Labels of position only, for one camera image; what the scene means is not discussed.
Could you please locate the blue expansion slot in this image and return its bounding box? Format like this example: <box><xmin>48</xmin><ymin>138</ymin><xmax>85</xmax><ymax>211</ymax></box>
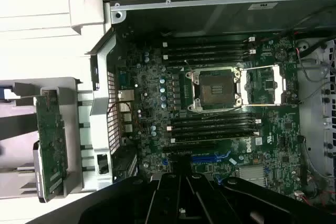
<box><xmin>191</xmin><ymin>153</ymin><xmax>232</xmax><ymax>164</ymax></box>

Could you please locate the silver chipset heat sink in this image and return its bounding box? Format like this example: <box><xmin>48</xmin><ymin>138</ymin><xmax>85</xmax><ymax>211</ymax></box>
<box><xmin>238</xmin><ymin>165</ymin><xmax>268</xmax><ymax>187</ymax></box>

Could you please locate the black expansion slot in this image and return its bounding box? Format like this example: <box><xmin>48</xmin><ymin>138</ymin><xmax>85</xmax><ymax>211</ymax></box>
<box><xmin>162</xmin><ymin>143</ymin><xmax>217</xmax><ymax>153</ymax></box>

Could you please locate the CPU socket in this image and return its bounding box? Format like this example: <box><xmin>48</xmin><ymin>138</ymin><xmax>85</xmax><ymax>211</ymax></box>
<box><xmin>183</xmin><ymin>65</ymin><xmax>244</xmax><ymax>112</ymax></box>

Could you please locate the green Dell motherboard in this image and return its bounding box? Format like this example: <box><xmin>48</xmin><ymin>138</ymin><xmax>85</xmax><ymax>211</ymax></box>
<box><xmin>115</xmin><ymin>32</ymin><xmax>302</xmax><ymax>198</ymax></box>

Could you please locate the silver disk bay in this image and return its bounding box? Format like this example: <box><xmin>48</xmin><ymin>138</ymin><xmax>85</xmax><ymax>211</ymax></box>
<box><xmin>296</xmin><ymin>37</ymin><xmax>336</xmax><ymax>190</ymax></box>

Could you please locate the grey parts rack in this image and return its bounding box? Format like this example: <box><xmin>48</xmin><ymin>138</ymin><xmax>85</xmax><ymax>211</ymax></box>
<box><xmin>0</xmin><ymin>77</ymin><xmax>82</xmax><ymax>205</ymax></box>

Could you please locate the coin cell battery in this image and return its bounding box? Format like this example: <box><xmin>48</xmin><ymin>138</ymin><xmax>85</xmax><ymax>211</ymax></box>
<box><xmin>275</xmin><ymin>48</ymin><xmax>290</xmax><ymax>61</ymax></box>

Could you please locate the black open PC case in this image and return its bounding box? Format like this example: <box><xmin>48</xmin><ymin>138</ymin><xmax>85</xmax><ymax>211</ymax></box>
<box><xmin>83</xmin><ymin>0</ymin><xmax>336</xmax><ymax>224</ymax></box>

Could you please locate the black case wire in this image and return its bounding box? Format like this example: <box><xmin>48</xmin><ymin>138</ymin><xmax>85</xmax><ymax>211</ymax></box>
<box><xmin>275</xmin><ymin>5</ymin><xmax>336</xmax><ymax>41</ymax></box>

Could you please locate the grey case handle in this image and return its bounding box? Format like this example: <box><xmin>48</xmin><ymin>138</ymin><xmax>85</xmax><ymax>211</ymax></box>
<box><xmin>68</xmin><ymin>0</ymin><xmax>111</xmax><ymax>36</ymax></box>

